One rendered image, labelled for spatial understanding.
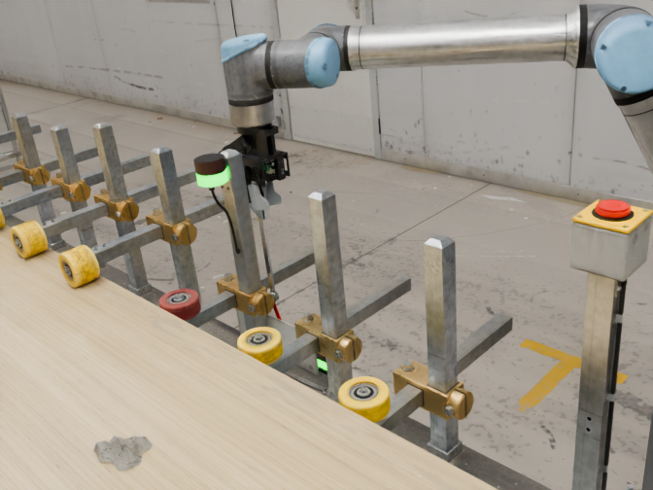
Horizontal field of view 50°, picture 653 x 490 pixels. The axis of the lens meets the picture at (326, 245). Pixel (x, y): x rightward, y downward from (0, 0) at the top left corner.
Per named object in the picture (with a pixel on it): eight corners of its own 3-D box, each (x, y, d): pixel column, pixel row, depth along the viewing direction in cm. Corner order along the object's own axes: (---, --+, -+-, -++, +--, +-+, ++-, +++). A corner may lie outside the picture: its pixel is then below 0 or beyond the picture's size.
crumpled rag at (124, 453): (161, 442, 103) (158, 430, 102) (130, 474, 98) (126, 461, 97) (116, 429, 107) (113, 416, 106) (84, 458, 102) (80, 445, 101)
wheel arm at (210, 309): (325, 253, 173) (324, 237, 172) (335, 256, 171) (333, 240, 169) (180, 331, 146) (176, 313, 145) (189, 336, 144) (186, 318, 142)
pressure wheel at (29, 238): (31, 212, 169) (49, 234, 166) (31, 234, 174) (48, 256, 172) (7, 221, 165) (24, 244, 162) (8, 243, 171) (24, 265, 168)
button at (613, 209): (603, 209, 88) (604, 196, 87) (635, 216, 85) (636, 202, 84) (588, 220, 85) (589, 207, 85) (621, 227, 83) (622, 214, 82)
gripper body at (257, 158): (263, 191, 140) (256, 131, 135) (236, 182, 146) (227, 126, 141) (292, 178, 145) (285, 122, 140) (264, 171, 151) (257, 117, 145)
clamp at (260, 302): (236, 292, 160) (233, 272, 158) (276, 310, 151) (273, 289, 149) (217, 302, 156) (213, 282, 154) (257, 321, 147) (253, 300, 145)
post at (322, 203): (343, 403, 145) (321, 186, 124) (356, 410, 142) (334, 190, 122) (331, 412, 143) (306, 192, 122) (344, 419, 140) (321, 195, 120)
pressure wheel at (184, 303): (192, 329, 152) (183, 282, 147) (215, 340, 146) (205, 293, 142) (161, 345, 147) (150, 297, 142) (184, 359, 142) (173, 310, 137)
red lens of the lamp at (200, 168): (214, 161, 139) (212, 151, 138) (232, 167, 135) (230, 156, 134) (189, 171, 135) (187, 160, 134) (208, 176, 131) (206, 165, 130)
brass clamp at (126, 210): (116, 206, 189) (112, 189, 187) (143, 217, 180) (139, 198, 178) (95, 214, 185) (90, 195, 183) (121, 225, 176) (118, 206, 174)
